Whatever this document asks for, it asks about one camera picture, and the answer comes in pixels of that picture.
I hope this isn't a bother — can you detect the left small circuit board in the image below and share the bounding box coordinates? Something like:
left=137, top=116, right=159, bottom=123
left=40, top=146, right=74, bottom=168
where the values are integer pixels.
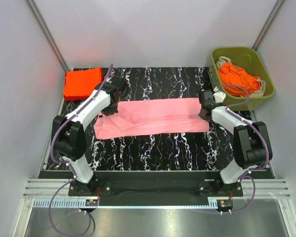
left=85, top=198, right=99, bottom=206

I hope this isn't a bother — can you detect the olive green plastic bin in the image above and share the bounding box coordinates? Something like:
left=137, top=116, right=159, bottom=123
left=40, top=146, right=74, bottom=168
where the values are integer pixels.
left=209, top=46, right=276, bottom=112

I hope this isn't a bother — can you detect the small circuit board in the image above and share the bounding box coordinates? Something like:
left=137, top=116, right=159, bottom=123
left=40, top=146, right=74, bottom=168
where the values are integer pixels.
left=85, top=198, right=99, bottom=206
left=219, top=199, right=233, bottom=208

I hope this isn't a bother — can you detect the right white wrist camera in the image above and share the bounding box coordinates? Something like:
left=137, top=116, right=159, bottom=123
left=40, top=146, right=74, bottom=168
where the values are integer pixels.
left=213, top=91, right=226, bottom=103

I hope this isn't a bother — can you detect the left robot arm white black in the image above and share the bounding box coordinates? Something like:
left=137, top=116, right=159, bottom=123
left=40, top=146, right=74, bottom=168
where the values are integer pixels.
left=50, top=76, right=129, bottom=196

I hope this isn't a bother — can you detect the pink t shirt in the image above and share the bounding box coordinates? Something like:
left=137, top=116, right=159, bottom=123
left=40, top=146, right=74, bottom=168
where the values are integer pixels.
left=94, top=98, right=209, bottom=140

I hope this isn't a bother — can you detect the black marbled table mat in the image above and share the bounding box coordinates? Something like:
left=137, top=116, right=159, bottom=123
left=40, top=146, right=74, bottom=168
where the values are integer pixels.
left=85, top=67, right=233, bottom=171

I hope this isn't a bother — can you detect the right small circuit board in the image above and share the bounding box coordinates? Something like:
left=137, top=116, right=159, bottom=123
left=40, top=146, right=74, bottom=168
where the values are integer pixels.
left=219, top=199, right=233, bottom=208

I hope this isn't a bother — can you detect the folded orange t shirt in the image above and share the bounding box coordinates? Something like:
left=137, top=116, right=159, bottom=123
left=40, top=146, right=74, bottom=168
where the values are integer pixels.
left=63, top=68, right=104, bottom=101

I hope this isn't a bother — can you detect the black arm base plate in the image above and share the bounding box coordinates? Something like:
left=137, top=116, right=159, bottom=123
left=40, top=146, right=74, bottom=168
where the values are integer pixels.
left=69, top=171, right=243, bottom=198

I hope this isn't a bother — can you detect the aluminium rail frame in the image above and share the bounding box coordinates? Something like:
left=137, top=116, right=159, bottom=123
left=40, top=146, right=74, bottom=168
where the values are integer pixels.
left=23, top=179, right=290, bottom=209

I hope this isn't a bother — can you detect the beige t shirt in bin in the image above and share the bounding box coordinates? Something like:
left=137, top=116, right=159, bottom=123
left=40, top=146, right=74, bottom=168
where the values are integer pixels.
left=215, top=56, right=266, bottom=98

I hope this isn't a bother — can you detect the orange t shirt in bin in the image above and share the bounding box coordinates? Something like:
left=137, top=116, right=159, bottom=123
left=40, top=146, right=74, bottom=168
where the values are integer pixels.
left=217, top=62, right=262, bottom=98

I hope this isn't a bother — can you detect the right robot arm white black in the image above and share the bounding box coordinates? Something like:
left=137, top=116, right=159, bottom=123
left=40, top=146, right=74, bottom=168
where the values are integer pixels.
left=199, top=90, right=272, bottom=196

